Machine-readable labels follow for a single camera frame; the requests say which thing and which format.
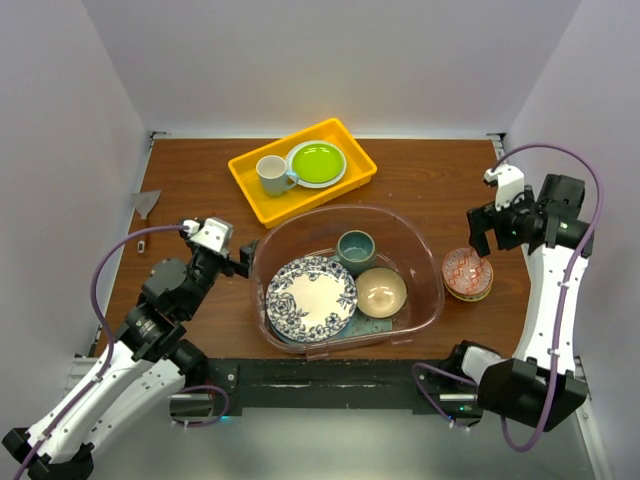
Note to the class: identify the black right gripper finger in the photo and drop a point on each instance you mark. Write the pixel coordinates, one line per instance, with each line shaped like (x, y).
(481, 219)
(479, 242)

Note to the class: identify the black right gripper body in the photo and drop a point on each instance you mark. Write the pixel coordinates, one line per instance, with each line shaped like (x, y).
(509, 231)

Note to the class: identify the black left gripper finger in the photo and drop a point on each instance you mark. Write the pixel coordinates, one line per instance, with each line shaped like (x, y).
(244, 264)
(187, 238)

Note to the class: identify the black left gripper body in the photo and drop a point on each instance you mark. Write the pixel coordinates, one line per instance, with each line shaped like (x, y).
(206, 268)

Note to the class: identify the red patterned bowl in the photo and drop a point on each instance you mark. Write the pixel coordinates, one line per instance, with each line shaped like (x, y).
(465, 272)

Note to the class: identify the dark blue patterned plate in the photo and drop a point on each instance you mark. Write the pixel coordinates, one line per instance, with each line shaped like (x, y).
(310, 298)

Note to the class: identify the teal glazed ceramic mug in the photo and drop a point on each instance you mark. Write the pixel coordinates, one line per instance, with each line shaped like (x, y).
(356, 251)

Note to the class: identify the beige bowl with black rim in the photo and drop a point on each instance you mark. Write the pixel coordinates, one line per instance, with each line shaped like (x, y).
(381, 292)

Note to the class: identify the dark green lettered plate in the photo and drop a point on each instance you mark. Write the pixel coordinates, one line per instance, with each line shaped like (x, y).
(293, 341)

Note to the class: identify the mint divided rectangular plate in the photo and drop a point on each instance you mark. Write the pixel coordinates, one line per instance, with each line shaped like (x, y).
(361, 325)

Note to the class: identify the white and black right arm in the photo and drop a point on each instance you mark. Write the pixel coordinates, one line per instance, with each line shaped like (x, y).
(537, 384)

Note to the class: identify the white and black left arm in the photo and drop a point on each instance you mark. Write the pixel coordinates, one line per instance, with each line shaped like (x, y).
(146, 359)

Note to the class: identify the clear plastic bin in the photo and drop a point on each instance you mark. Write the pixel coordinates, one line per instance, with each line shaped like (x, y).
(399, 246)

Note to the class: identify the yellow plastic tray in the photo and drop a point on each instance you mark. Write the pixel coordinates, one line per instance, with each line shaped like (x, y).
(271, 211)

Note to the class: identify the yellow patterned bowl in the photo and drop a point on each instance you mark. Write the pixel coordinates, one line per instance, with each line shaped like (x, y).
(469, 298)

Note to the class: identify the grey triangular scraper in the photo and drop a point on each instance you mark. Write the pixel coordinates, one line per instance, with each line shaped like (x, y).
(143, 203)

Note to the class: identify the green plate white rim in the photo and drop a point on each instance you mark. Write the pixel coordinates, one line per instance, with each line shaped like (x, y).
(317, 164)

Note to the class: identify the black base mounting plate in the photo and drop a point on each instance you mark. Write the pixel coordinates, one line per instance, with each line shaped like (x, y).
(325, 384)

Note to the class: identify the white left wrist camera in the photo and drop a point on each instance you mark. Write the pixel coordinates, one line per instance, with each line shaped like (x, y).
(212, 233)

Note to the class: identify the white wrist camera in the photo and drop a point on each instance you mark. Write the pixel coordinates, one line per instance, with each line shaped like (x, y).
(509, 184)
(212, 233)

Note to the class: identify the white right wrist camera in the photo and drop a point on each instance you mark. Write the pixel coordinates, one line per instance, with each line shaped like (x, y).
(509, 184)

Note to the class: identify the white mug blue handle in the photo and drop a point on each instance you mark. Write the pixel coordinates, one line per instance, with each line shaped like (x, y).
(275, 176)

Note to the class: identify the aluminium table frame rail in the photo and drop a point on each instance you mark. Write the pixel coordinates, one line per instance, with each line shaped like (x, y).
(500, 150)

